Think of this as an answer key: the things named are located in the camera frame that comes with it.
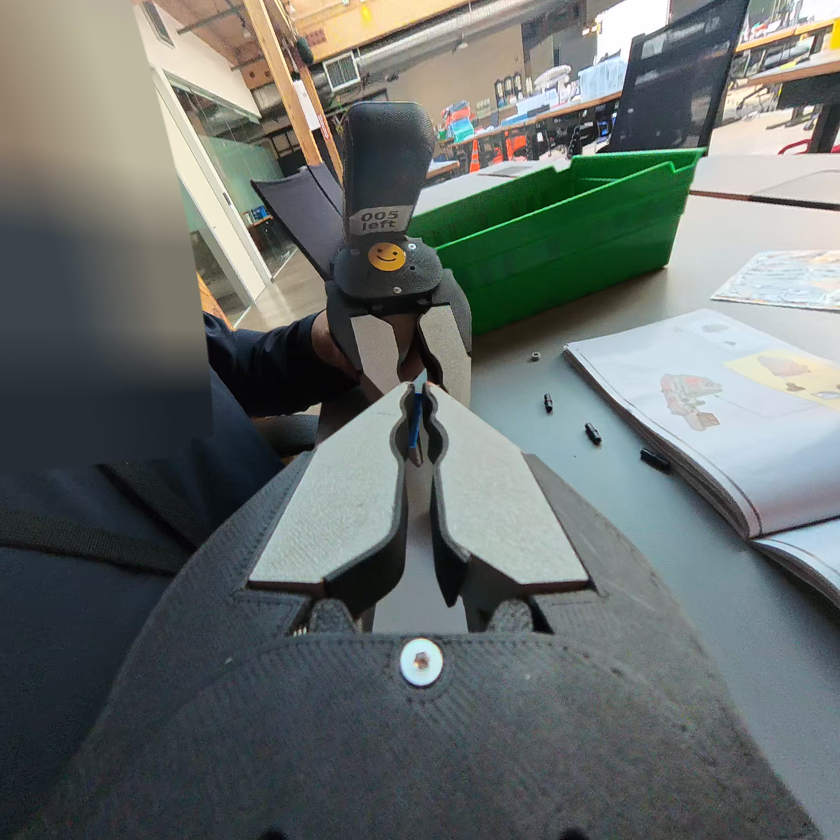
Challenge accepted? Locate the black chair armrest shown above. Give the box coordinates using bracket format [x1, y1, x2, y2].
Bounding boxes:
[252, 412, 324, 459]

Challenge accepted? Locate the blue toy axle pin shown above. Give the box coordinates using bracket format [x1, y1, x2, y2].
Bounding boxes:
[407, 367, 432, 452]

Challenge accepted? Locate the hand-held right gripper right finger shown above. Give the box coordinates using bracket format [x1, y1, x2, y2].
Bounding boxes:
[425, 382, 591, 619]

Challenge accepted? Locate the silver air duct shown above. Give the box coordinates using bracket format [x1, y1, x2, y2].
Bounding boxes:
[354, 8, 527, 74]

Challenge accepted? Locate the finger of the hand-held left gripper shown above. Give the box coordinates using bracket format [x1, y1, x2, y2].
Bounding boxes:
[415, 303, 473, 409]
[351, 314, 404, 403]

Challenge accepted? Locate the sticker sheet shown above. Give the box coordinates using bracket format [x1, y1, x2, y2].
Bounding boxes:
[710, 248, 840, 314]

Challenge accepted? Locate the stack of colourful boxes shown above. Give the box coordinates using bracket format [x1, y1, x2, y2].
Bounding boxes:
[441, 100, 478, 143]

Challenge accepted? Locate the person's left forearm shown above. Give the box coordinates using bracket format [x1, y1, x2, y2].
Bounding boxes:
[203, 311, 362, 419]

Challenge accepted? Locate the wooden post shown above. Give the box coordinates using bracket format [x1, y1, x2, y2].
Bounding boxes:
[245, 0, 347, 179]

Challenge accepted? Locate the open instruction booklet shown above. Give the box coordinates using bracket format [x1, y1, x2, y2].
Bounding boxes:
[563, 307, 840, 609]

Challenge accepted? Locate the black mesh office chair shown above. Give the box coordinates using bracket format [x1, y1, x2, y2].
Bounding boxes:
[599, 0, 750, 156]

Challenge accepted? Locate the person's left hand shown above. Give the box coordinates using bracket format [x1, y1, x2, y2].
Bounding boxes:
[311, 310, 427, 387]

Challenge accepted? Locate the long wooden background table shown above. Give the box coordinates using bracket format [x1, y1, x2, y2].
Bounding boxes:
[436, 88, 624, 166]

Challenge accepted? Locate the green plastic bin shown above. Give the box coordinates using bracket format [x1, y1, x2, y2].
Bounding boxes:
[407, 147, 707, 337]

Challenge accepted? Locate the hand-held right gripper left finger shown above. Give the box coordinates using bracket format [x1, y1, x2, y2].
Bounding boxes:
[248, 382, 412, 596]

